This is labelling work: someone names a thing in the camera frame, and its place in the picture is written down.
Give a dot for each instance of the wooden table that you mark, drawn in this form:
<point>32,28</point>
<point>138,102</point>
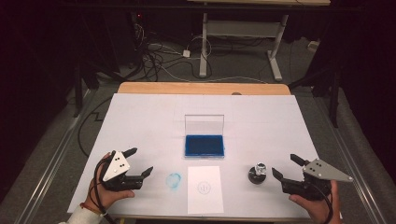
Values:
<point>186,88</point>

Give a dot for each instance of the white table cover sheet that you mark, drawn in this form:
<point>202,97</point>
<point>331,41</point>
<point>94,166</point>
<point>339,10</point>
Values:
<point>140,124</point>

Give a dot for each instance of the white desk frame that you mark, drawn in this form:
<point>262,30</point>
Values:
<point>243,28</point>

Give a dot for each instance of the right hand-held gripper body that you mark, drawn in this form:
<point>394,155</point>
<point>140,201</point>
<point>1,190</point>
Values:
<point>320,171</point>

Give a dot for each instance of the person's right hand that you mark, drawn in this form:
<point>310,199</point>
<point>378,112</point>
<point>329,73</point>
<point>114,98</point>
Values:
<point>320,210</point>

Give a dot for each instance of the metal floor rail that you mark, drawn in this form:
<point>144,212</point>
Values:
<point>358,177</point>
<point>46,177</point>

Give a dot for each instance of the blue ink pad clear lid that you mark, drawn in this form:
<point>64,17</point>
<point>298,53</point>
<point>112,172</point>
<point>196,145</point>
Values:
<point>204,146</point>

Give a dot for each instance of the black metal stand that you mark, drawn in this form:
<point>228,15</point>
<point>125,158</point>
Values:
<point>334,96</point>
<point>77,93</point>

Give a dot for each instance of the white power adapter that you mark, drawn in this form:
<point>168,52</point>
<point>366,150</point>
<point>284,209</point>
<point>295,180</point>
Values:
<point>186,53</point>

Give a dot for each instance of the person's left hand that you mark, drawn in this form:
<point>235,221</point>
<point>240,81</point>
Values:
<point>102,197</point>

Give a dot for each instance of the white paper card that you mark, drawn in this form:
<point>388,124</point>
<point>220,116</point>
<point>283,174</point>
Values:
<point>213,199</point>

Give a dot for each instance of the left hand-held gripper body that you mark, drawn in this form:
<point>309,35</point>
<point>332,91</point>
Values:
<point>115,166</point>

